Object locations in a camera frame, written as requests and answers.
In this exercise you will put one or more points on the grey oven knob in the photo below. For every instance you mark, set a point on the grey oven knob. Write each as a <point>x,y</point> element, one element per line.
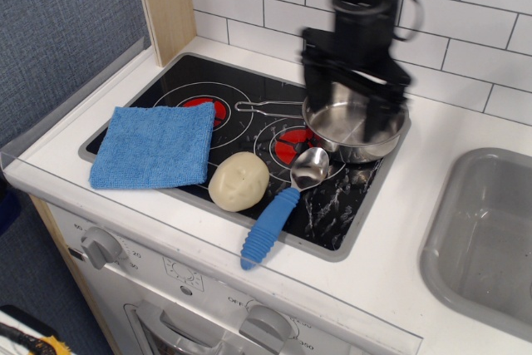
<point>267,328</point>
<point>100,247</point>

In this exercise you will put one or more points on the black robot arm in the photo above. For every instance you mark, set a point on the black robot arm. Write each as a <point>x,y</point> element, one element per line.
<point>356,54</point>

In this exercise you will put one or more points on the cream plastic potato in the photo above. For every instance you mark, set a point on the cream plastic potato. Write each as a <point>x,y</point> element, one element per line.
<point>239,182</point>

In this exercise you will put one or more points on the blue microfiber cloth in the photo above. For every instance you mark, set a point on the blue microfiber cloth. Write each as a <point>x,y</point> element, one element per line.
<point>154,148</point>

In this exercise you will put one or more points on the grey left oven knob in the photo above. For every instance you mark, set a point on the grey left oven knob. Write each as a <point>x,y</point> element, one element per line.
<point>100,247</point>

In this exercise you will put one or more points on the light wooden post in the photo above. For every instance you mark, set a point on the light wooden post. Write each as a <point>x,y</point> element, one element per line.
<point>171,25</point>

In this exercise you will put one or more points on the oven door with handle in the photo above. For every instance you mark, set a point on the oven door with handle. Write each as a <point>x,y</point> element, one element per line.
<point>177,330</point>

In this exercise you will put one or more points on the grey right oven knob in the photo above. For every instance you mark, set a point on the grey right oven knob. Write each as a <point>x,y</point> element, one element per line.
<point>267,328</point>

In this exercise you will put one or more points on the grey plastic sink basin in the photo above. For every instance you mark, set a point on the grey plastic sink basin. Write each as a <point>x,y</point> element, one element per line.
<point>477,255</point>

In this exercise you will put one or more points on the yellow and black object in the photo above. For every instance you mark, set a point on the yellow and black object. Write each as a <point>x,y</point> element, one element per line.
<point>43,346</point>

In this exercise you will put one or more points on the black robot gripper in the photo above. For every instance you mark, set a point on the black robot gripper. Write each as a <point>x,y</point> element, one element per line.
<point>356,54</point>

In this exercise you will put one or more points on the black glass stovetop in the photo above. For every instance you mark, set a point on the black glass stovetop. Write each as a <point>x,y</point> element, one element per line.
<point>328,217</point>

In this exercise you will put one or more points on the silver pot with wire handle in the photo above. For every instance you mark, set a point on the silver pot with wire handle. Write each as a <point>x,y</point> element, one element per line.
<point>339,127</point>

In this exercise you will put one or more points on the spoon with blue handle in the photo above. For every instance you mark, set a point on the spoon with blue handle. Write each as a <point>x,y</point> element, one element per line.
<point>308,171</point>

